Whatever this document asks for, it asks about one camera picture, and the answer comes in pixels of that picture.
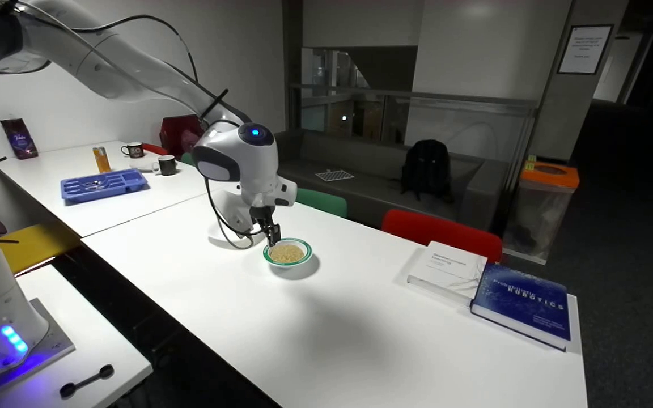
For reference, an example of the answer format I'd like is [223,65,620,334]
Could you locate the black backpack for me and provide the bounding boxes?
[399,138,452,204]

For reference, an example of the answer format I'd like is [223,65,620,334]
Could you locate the black dumbbell-shaped tool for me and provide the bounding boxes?
[57,362,115,401]

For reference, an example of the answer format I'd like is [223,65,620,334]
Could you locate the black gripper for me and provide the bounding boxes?
[248,202,283,248]

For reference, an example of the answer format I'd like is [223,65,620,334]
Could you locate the dark red chair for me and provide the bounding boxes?
[157,113,206,158]

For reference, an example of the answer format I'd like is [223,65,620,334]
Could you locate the brown rice grains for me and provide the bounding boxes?
[268,243,307,266]

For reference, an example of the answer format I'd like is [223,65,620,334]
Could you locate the white bowl with green rim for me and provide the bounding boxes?
[260,236,318,277]

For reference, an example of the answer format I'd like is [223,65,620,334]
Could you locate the brown wooden block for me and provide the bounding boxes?
[90,146,113,178]

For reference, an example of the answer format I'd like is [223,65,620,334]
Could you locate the yellow notepad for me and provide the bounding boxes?
[0,219,84,277]

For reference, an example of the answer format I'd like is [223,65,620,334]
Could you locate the black smartphone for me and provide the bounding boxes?
[0,116,41,161]

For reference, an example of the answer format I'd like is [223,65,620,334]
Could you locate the white paper box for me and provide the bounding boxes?
[393,238,489,309]

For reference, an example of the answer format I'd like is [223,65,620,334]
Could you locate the small green chair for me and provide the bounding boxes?
[295,185,348,219]

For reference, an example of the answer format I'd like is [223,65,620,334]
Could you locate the clear bin with orange lid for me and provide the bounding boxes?
[503,156,583,268]

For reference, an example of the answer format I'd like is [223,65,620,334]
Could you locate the blue compartment tray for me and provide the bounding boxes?
[58,168,151,206]

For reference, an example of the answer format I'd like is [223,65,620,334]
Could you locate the framed wall notice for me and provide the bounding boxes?
[556,22,617,77]

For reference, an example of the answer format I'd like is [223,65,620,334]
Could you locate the dark grey sofa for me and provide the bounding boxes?
[277,130,510,233]

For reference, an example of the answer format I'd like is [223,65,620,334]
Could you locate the checked mat on sofa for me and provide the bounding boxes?
[311,166,358,185]

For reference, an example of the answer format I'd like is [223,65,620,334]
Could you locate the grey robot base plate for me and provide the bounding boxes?
[0,297,77,395]

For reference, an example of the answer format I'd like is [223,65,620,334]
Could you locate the small dark cup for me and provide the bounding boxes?
[117,141,146,161]

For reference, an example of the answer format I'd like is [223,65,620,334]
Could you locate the blue hardcover book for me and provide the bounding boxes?
[467,264,576,353]

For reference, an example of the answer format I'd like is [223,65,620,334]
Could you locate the white and black mug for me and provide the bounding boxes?
[157,151,181,178]

